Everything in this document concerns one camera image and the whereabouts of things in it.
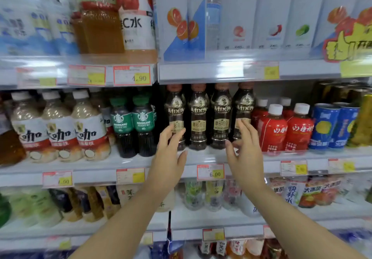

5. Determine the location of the person's left forearm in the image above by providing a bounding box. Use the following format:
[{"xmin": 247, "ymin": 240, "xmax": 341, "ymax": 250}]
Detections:
[{"xmin": 68, "ymin": 185, "xmax": 175, "ymax": 259}]

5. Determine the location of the row of white blue-label bottles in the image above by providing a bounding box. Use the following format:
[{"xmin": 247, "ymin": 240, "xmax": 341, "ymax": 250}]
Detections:
[{"xmin": 0, "ymin": 0, "xmax": 79, "ymax": 56}]

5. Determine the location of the row of Starbucks bottles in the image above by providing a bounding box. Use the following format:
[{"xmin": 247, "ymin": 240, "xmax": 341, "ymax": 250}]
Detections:
[{"xmin": 110, "ymin": 94, "xmax": 157, "ymax": 158}]

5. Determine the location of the pink cherry-label drink bottle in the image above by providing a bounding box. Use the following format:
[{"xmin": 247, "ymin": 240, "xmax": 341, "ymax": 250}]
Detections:
[{"xmin": 115, "ymin": 0, "xmax": 157, "ymax": 62}]

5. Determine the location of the blue yellow drink can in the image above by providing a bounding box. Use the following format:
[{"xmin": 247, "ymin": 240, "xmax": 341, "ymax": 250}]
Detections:
[
  {"xmin": 308, "ymin": 103, "xmax": 341, "ymax": 151},
  {"xmin": 328, "ymin": 102, "xmax": 360, "ymax": 149}
]

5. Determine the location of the bright green drink bottle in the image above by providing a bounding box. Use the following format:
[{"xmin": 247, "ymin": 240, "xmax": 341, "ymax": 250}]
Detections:
[{"xmin": 0, "ymin": 193, "xmax": 12, "ymax": 229}]

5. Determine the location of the person's left hand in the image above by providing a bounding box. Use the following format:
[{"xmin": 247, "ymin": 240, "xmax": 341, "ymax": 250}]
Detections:
[{"xmin": 145, "ymin": 124, "xmax": 189, "ymax": 198}]

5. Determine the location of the white blue drink bottle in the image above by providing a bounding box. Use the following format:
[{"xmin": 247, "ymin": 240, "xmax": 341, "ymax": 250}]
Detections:
[{"xmin": 238, "ymin": 192, "xmax": 262, "ymax": 218}]

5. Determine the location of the row of amber tea bottles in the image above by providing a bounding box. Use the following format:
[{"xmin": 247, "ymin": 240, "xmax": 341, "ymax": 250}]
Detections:
[{"xmin": 0, "ymin": 104, "xmax": 27, "ymax": 166}]

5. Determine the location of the person's right hand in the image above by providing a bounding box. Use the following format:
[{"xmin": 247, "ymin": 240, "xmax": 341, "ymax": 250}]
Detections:
[{"xmin": 225, "ymin": 118, "xmax": 267, "ymax": 194}]

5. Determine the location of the clear bottle colourful label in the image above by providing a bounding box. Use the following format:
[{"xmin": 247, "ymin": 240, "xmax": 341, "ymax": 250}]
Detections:
[
  {"xmin": 183, "ymin": 181, "xmax": 204, "ymax": 211},
  {"xmin": 222, "ymin": 179, "xmax": 242, "ymax": 211},
  {"xmin": 204, "ymin": 180, "xmax": 224, "ymax": 212}
]

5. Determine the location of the yellow bottle dark label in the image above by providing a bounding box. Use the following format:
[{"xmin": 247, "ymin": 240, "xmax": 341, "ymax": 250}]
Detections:
[
  {"xmin": 48, "ymin": 188, "xmax": 83, "ymax": 222},
  {"xmin": 96, "ymin": 185, "xmax": 121, "ymax": 219},
  {"xmin": 74, "ymin": 186, "xmax": 104, "ymax": 222}
]

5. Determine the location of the row of tall white bottles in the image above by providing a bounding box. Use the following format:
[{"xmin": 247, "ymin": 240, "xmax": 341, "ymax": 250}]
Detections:
[{"xmin": 152, "ymin": 0, "xmax": 372, "ymax": 62}]

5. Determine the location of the store shelving unit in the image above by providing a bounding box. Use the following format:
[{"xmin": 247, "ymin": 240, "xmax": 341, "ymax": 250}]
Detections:
[{"xmin": 0, "ymin": 0, "xmax": 372, "ymax": 259}]

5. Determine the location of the tall tea bottle red band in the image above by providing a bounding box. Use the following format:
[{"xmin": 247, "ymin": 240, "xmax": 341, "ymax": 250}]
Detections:
[
  {"xmin": 68, "ymin": 0, "xmax": 126, "ymax": 54},
  {"xmin": 71, "ymin": 11, "xmax": 88, "ymax": 54}
]

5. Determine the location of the person's right forearm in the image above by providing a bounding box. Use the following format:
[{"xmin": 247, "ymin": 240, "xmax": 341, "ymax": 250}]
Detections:
[{"xmin": 247, "ymin": 185, "xmax": 367, "ymax": 259}]

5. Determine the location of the yellow red promo sign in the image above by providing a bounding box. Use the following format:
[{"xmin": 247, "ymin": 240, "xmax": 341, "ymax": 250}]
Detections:
[{"xmin": 322, "ymin": 30, "xmax": 372, "ymax": 78}]

